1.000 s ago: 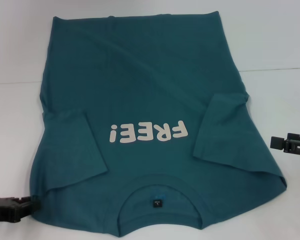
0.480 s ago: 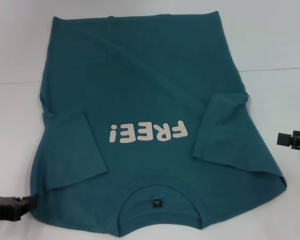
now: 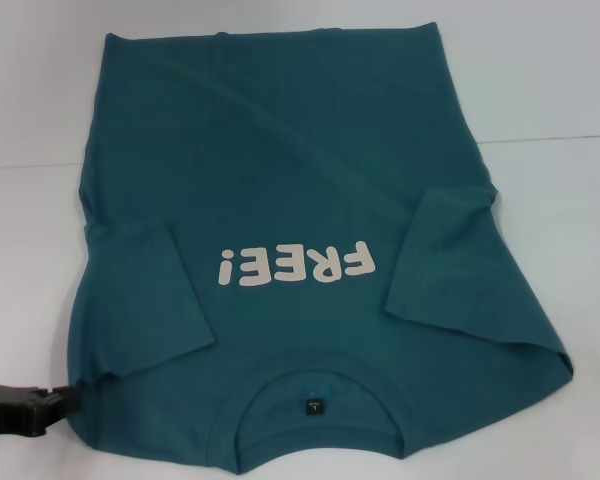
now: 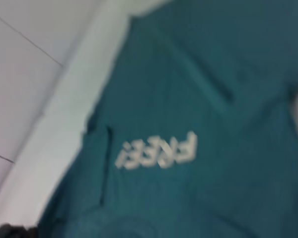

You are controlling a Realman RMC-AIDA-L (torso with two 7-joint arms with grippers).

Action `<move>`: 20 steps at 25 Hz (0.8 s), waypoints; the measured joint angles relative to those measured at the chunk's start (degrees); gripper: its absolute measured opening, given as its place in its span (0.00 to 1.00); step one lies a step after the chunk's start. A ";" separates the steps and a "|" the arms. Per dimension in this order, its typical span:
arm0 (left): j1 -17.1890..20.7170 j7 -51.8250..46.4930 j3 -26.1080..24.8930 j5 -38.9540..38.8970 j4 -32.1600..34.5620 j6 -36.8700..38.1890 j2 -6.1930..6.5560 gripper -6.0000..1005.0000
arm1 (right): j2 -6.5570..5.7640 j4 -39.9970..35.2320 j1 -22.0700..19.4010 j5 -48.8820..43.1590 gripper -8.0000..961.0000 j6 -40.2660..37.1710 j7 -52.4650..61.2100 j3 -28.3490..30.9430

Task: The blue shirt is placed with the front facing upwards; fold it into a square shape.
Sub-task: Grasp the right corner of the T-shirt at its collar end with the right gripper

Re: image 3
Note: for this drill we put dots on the teal blue printed t-shirt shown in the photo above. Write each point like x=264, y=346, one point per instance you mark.
x=300, y=150

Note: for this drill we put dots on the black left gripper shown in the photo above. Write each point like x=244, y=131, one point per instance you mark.
x=10, y=407

